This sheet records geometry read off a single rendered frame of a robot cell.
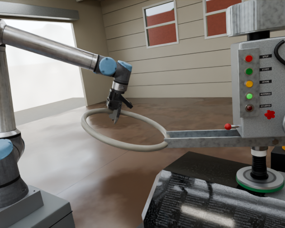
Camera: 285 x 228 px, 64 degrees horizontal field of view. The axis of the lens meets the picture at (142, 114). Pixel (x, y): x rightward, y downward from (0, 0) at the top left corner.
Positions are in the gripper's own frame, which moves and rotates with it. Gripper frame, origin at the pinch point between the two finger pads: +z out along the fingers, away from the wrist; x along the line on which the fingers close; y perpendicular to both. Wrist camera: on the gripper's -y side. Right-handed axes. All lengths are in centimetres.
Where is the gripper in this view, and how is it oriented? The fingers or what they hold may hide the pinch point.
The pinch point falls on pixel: (115, 120)
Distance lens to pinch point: 146.1
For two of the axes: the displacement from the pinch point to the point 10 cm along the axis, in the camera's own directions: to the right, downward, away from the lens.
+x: 3.1, 3.7, -8.8
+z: -2.6, 9.2, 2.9
